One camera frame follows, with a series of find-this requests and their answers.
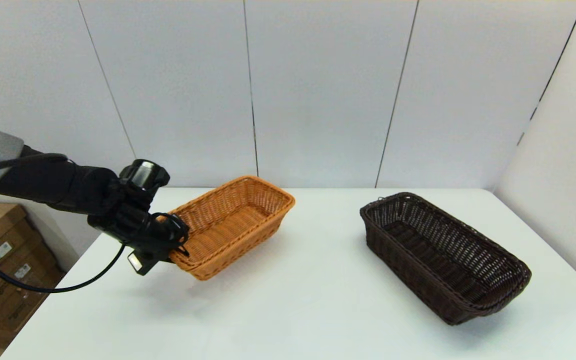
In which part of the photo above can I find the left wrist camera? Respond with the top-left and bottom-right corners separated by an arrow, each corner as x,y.
127,250 -> 160,276

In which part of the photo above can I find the orange wicker basket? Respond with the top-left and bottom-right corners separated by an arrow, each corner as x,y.
157,175 -> 297,281

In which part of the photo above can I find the dark brown wicker basket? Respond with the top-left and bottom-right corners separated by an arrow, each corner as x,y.
359,192 -> 532,326

